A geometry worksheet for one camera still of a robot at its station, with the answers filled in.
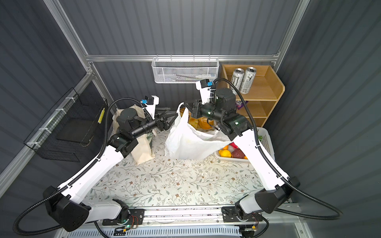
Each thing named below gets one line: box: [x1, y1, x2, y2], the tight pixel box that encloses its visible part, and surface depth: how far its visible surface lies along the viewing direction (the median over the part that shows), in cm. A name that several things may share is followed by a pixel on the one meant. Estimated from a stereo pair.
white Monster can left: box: [230, 67, 245, 96], surface depth 78 cm
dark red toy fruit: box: [231, 148, 246, 159], surface depth 91 cm
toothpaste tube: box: [195, 73, 216, 78], surface depth 92 cm
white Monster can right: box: [239, 66, 257, 95], surface depth 80 cm
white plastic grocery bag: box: [165, 102, 233, 160], surface depth 77 cm
